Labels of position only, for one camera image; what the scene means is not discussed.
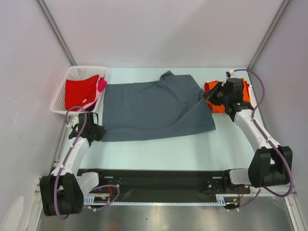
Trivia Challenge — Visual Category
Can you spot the grey blue t shirt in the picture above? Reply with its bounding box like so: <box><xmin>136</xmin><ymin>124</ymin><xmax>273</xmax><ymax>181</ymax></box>
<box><xmin>103</xmin><ymin>71</ymin><xmax>216</xmax><ymax>142</ymax></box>

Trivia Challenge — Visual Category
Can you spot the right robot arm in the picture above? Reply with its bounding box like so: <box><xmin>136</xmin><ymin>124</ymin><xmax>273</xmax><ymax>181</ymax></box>
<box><xmin>204</xmin><ymin>77</ymin><xmax>293</xmax><ymax>193</ymax></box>

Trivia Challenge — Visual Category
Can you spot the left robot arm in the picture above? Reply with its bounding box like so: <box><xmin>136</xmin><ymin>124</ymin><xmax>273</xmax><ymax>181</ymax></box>
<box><xmin>39</xmin><ymin>112</ymin><xmax>106</xmax><ymax>218</ymax></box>

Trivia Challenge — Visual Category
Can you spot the orange folded t shirt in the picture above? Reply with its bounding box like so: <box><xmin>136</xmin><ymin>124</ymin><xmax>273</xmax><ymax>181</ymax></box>
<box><xmin>204</xmin><ymin>77</ymin><xmax>251</xmax><ymax>114</ymax></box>

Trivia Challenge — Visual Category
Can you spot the white folded t shirt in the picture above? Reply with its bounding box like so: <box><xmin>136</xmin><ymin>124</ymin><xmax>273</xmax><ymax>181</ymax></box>
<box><xmin>247</xmin><ymin>85</ymin><xmax>253</xmax><ymax>102</ymax></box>

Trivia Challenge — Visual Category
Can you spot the red shirt in basket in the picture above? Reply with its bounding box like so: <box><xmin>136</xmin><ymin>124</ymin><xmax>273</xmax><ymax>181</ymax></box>
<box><xmin>65</xmin><ymin>75</ymin><xmax>100</xmax><ymax>110</ymax></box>

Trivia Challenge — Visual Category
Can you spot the white plastic basket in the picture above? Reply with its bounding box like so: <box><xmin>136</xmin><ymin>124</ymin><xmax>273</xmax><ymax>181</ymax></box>
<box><xmin>50</xmin><ymin>65</ymin><xmax>110</xmax><ymax>115</ymax></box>

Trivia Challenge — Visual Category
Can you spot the pink shirt in basket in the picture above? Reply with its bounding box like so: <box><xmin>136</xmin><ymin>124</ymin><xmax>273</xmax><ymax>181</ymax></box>
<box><xmin>83</xmin><ymin>77</ymin><xmax>107</xmax><ymax>111</ymax></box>

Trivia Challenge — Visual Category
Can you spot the right aluminium corner post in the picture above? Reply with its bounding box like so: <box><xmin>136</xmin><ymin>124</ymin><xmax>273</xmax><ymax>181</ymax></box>
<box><xmin>247</xmin><ymin>0</ymin><xmax>292</xmax><ymax>70</ymax></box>

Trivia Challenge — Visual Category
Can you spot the aluminium corner post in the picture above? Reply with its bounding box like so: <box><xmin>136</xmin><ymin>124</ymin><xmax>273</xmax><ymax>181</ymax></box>
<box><xmin>35</xmin><ymin>0</ymin><xmax>77</xmax><ymax>66</ymax></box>
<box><xmin>247</xmin><ymin>0</ymin><xmax>292</xmax><ymax>70</ymax></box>

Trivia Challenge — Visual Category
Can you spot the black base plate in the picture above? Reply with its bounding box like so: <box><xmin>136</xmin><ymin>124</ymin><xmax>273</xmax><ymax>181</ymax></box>
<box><xmin>92</xmin><ymin>169</ymin><xmax>251</xmax><ymax>198</ymax></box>

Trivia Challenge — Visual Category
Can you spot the white cable duct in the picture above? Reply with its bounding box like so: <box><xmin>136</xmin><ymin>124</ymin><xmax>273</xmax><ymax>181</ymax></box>
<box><xmin>84</xmin><ymin>193</ymin><xmax>240</xmax><ymax>207</ymax></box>

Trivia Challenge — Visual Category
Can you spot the left aluminium corner post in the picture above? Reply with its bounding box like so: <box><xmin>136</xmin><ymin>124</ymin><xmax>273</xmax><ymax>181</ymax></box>
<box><xmin>35</xmin><ymin>0</ymin><xmax>77</xmax><ymax>66</ymax></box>

